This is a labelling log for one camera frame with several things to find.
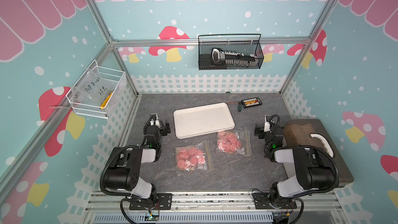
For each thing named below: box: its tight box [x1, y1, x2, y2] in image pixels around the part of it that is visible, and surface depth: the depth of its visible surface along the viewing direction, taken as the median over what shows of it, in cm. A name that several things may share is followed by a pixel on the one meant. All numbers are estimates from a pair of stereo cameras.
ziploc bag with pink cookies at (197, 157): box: [175, 140, 216, 177], surface depth 87 cm
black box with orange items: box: [240, 96, 263, 109], surface depth 115 cm
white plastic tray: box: [173, 102, 236, 140], surface depth 109 cm
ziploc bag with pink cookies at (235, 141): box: [216, 129, 252, 158], surface depth 92 cm
